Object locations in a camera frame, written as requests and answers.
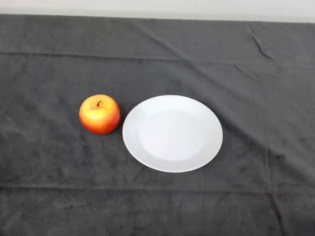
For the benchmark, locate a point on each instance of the red yellow apple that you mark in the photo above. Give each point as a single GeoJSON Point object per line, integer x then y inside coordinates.
{"type": "Point", "coordinates": [99, 118]}

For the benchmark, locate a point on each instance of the white round plate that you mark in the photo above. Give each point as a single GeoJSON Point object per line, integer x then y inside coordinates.
{"type": "Point", "coordinates": [172, 137]}

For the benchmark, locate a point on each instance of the black cloth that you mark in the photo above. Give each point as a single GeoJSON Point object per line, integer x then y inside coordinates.
{"type": "Point", "coordinates": [157, 201]}

